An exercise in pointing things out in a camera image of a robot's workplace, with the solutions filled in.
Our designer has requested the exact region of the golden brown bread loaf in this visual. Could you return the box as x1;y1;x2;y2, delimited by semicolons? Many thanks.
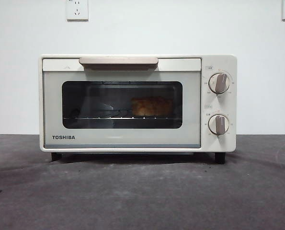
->
131;96;174;116

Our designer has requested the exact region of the glass oven door with handle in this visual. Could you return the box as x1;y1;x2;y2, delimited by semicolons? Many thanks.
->
42;57;202;149

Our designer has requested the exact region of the cream oven knob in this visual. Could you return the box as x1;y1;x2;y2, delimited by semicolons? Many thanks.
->
208;114;230;136
208;73;231;94

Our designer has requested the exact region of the cream Toshiba toaster oven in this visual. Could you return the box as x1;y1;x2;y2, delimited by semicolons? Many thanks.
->
38;54;238;164

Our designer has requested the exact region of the metal wire oven rack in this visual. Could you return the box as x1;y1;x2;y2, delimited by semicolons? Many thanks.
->
63;109;182;120

